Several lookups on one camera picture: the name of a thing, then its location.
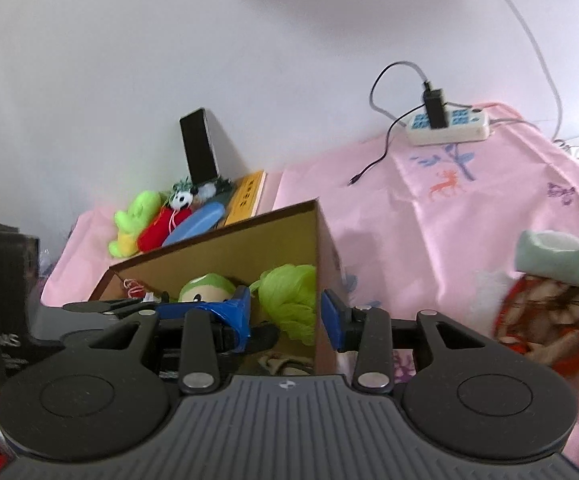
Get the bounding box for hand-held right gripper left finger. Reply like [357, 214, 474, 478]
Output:
[86, 285, 280, 395]

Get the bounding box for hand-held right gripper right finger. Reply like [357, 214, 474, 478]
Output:
[321, 289, 486, 392]

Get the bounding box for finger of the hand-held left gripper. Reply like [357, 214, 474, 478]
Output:
[62, 296, 180, 319]

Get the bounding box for green head plush doll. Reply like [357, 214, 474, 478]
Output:
[178, 273, 238, 306]

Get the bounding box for brown cardboard box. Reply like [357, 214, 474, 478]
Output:
[89, 198, 351, 377]

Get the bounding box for small red white toy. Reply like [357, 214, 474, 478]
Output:
[124, 278, 160, 305]

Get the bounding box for fluffy lime green plush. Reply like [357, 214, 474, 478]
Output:
[248, 263, 318, 347]

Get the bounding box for beige cloth item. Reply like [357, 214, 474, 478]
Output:
[256, 351, 316, 377]

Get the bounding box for green yellow plush toy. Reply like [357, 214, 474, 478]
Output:
[108, 189, 163, 257]

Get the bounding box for blue plush toy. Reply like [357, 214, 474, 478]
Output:
[161, 200, 228, 249]

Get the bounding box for yellow flat box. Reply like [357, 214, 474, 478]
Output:
[222, 170, 268, 229]

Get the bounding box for small panda plush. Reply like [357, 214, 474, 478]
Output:
[170, 181, 218, 211]

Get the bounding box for pink printed bedsheet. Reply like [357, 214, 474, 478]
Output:
[39, 101, 579, 480]

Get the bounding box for black rectangular speaker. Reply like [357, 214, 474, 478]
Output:
[178, 107, 220, 186]

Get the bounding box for white blue power strip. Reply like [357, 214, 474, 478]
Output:
[405, 104, 491, 148]

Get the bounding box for black charger plug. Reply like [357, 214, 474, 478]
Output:
[423, 81, 447, 130]

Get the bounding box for black charging cable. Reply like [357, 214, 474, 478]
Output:
[347, 61, 436, 187]

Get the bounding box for white wall cable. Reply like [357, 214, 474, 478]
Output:
[478, 0, 565, 143]

